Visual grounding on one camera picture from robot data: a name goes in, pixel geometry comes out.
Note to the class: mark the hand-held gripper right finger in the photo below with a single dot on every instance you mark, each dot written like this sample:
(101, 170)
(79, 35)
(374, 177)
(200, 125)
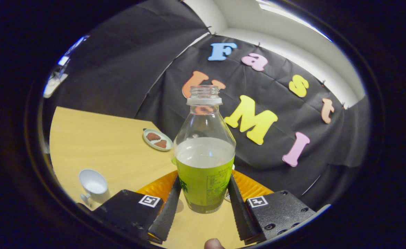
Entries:
(239, 214)

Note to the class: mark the ceiling light panel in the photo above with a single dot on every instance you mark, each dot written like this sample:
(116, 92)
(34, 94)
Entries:
(292, 17)

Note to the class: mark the green label juice bottle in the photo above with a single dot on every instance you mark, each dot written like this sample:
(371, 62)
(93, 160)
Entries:
(204, 180)

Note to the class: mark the white cup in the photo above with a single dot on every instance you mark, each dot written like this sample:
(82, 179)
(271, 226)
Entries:
(93, 185)

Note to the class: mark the brown food piece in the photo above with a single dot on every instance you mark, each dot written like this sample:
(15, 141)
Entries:
(161, 143)
(152, 136)

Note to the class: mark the light green plate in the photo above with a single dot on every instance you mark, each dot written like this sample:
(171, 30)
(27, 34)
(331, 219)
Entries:
(157, 148)

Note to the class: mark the wooden table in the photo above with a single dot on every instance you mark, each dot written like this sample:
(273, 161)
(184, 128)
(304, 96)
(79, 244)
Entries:
(113, 148)

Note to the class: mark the black backdrop cloth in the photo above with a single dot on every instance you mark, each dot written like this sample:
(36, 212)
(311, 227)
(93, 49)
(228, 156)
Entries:
(126, 62)

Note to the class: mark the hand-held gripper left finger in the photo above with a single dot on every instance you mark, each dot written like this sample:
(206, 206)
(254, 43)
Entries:
(163, 218)

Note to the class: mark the bright window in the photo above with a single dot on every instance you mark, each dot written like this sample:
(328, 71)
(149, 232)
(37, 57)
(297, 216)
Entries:
(56, 77)

